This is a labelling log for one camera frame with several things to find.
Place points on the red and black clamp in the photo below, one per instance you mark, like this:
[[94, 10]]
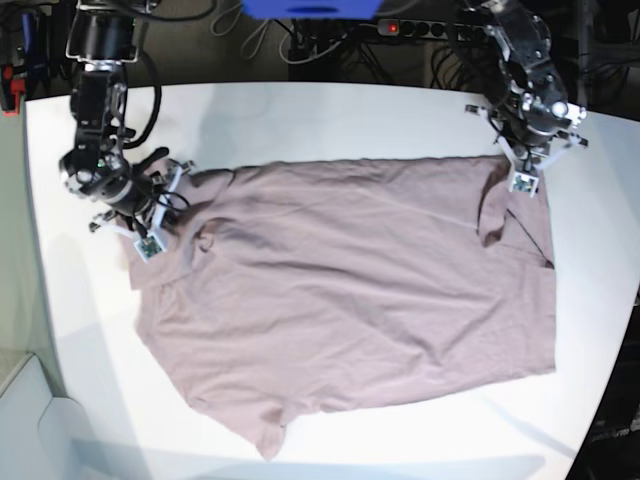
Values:
[[13, 88]]

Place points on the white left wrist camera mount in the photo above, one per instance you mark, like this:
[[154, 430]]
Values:
[[526, 181]]

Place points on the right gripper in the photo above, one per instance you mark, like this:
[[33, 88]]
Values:
[[135, 203]]

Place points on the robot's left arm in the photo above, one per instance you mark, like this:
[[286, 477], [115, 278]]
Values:
[[528, 105]]

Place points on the mauve pink t-shirt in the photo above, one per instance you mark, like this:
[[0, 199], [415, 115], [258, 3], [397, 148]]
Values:
[[290, 289]]

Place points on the black power strip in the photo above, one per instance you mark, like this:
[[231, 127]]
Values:
[[429, 30]]

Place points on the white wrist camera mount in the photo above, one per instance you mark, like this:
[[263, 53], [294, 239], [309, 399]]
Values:
[[526, 181], [148, 244]]

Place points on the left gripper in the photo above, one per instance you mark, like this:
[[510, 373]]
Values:
[[527, 149]]

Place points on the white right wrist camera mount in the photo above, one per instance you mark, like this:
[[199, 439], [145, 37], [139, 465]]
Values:
[[148, 244]]

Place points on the blue box overhead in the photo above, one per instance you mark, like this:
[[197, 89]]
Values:
[[311, 9]]

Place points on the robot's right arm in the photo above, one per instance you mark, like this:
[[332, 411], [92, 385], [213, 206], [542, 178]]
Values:
[[102, 41]]

